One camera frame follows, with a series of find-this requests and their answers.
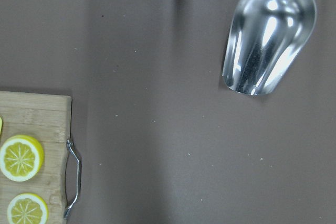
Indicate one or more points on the wooden cutting board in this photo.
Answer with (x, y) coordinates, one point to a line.
(47, 118)

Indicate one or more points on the yellow plastic knife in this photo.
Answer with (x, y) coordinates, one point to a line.
(1, 124)

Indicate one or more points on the metal scoop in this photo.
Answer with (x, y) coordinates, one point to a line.
(265, 38)

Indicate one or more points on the lemon half near handle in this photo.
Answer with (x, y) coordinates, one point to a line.
(22, 157)

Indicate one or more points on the lemon slice far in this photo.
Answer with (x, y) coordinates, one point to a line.
(27, 208)

